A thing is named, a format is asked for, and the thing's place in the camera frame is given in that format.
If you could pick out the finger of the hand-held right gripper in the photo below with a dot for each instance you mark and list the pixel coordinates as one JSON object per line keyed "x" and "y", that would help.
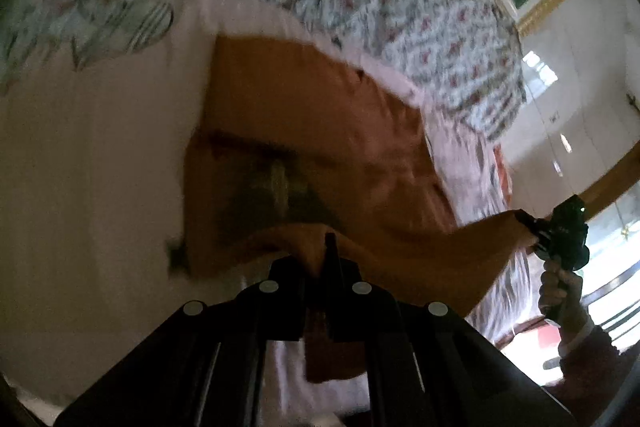
{"x": 531, "y": 226}

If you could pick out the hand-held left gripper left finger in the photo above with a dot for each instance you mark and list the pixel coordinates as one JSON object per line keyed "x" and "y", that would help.
{"x": 289, "y": 302}

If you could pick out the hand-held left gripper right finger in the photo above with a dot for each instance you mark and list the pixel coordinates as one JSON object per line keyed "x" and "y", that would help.
{"x": 334, "y": 302}

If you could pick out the orange garment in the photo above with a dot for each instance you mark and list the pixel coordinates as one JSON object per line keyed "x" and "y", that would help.
{"x": 325, "y": 132}

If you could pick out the person's right forearm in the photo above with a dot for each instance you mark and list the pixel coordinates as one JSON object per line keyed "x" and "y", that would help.
{"x": 595, "y": 362}

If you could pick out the person's right hand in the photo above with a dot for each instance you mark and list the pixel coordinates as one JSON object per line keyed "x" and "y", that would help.
{"x": 562, "y": 297}

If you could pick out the pink heart print bedsheet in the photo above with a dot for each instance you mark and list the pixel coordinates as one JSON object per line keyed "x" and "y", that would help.
{"x": 90, "y": 167}

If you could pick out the metal rail frame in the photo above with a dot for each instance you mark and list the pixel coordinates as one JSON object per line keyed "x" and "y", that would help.
{"x": 617, "y": 302}

